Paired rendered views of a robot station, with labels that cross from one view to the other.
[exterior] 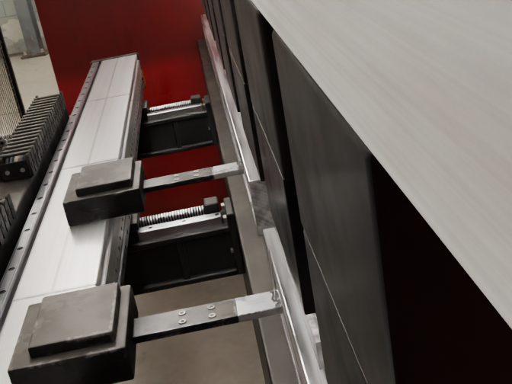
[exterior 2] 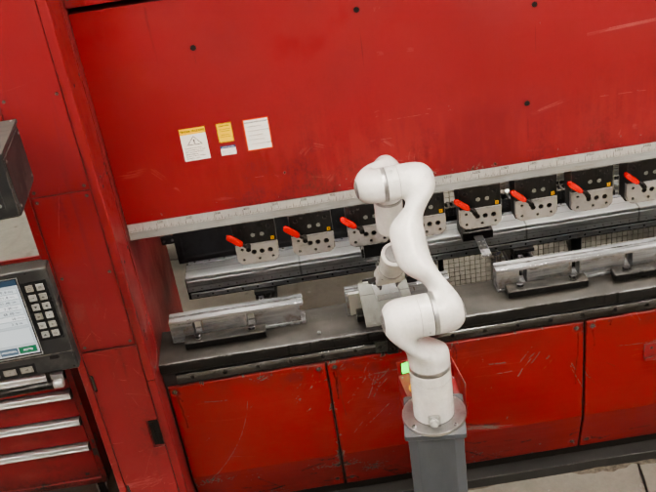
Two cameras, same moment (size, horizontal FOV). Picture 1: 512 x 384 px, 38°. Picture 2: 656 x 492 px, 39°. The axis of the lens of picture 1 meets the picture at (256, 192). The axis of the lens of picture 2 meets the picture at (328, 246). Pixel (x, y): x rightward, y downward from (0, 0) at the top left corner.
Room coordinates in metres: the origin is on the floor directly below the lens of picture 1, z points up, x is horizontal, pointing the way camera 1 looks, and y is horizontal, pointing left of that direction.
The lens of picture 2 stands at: (0.56, -2.91, 2.86)
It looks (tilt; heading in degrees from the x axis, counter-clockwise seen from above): 30 degrees down; 92
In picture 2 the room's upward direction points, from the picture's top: 9 degrees counter-clockwise
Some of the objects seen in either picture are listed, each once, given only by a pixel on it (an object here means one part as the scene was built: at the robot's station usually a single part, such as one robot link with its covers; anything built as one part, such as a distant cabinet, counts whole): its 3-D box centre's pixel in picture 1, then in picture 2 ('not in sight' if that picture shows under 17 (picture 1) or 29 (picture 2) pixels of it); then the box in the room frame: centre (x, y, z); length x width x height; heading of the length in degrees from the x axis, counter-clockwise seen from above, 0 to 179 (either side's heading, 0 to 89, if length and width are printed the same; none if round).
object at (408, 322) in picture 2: not in sight; (415, 334); (0.70, -0.82, 1.30); 0.19 x 0.12 x 0.24; 6
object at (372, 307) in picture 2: not in sight; (387, 301); (0.65, -0.19, 1.00); 0.26 x 0.18 x 0.01; 93
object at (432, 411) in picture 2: not in sight; (431, 390); (0.73, -0.82, 1.09); 0.19 x 0.19 x 0.18
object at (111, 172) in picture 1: (155, 178); (478, 236); (1.04, 0.14, 1.01); 0.26 x 0.12 x 0.05; 93
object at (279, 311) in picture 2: not in sight; (237, 318); (0.09, -0.07, 0.92); 0.50 x 0.06 x 0.10; 3
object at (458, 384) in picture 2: not in sight; (431, 389); (0.76, -0.41, 0.75); 0.20 x 0.16 x 0.18; 9
